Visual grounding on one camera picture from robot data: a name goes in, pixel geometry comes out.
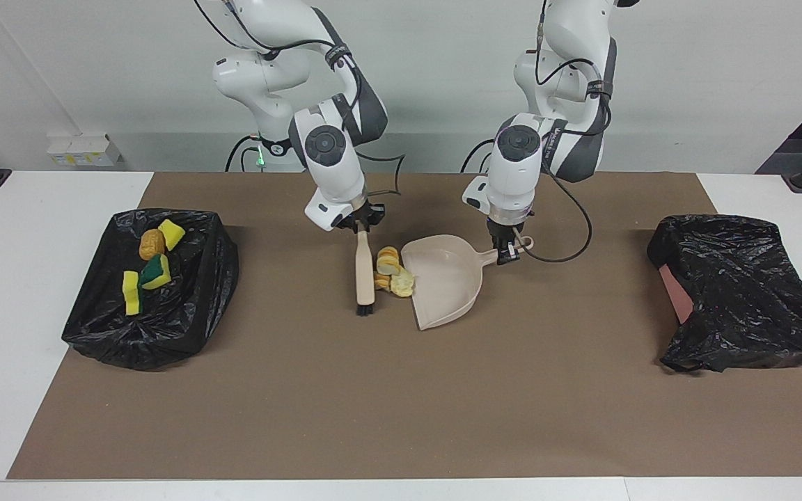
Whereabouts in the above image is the black bag over pink box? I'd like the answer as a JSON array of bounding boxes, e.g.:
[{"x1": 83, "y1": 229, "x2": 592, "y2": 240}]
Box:
[{"x1": 646, "y1": 214, "x2": 802, "y2": 374}]

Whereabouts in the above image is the black arm base cable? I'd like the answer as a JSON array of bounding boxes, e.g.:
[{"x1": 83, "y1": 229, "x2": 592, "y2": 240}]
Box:
[
  {"x1": 460, "y1": 138, "x2": 498, "y2": 173},
  {"x1": 226, "y1": 136, "x2": 262, "y2": 173}
]

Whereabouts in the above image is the yellow sponge piece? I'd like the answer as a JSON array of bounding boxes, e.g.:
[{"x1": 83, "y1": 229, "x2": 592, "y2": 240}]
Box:
[
  {"x1": 157, "y1": 219, "x2": 186, "y2": 251},
  {"x1": 123, "y1": 271, "x2": 144, "y2": 316},
  {"x1": 139, "y1": 253, "x2": 173, "y2": 290}
]

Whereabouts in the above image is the brown bread roll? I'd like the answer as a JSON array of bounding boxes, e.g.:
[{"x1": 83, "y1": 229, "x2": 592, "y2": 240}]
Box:
[{"x1": 139, "y1": 228, "x2": 166, "y2": 262}]

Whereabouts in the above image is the beige plastic dustpan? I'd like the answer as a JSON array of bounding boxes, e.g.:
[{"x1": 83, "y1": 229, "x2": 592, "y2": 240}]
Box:
[{"x1": 401, "y1": 234, "x2": 534, "y2": 331}]

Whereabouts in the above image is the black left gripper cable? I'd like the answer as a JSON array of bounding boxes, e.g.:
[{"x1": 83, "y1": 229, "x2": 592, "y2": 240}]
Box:
[{"x1": 512, "y1": 0, "x2": 593, "y2": 264}]

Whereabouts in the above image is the beige hand brush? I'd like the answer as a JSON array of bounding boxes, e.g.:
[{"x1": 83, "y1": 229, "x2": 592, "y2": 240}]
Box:
[{"x1": 354, "y1": 230, "x2": 377, "y2": 317}]

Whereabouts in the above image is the pink box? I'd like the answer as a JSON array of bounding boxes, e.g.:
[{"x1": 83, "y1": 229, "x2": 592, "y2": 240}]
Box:
[{"x1": 659, "y1": 264, "x2": 695, "y2": 325}]

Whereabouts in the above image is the brown table mat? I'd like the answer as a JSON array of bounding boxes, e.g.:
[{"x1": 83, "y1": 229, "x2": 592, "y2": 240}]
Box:
[{"x1": 6, "y1": 172, "x2": 802, "y2": 481}]

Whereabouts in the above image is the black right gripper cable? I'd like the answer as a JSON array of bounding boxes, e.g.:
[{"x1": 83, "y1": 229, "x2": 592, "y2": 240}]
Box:
[{"x1": 192, "y1": 0, "x2": 407, "y2": 197}]

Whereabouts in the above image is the golden croissant piece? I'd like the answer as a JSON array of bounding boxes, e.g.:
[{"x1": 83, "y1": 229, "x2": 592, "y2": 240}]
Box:
[{"x1": 375, "y1": 246, "x2": 402, "y2": 292}]

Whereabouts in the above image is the black trash bag bin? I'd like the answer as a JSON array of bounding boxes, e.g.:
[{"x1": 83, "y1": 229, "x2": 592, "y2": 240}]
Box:
[{"x1": 61, "y1": 207, "x2": 240, "y2": 372}]

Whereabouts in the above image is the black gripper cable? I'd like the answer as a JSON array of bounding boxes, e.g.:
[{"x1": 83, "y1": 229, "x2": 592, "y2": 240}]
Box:
[
  {"x1": 512, "y1": 0, "x2": 593, "y2": 264},
  {"x1": 192, "y1": 0, "x2": 407, "y2": 197}
]

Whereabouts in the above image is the white wall power box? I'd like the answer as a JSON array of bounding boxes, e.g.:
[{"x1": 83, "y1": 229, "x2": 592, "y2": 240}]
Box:
[{"x1": 47, "y1": 134, "x2": 122, "y2": 168}]

